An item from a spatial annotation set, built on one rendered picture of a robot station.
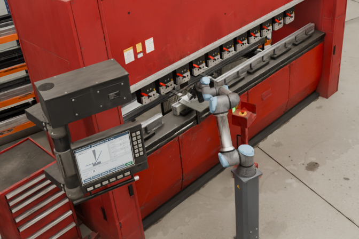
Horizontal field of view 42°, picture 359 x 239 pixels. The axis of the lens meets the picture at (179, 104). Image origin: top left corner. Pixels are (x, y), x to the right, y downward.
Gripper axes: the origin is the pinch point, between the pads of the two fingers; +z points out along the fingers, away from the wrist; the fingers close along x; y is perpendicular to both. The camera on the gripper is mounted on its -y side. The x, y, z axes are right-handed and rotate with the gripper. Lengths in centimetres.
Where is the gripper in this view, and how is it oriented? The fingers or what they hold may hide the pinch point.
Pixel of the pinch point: (192, 100)
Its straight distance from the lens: 419.0
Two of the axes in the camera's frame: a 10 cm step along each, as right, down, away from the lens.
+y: -5.4, -8.2, 1.8
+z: -3.4, 4.1, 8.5
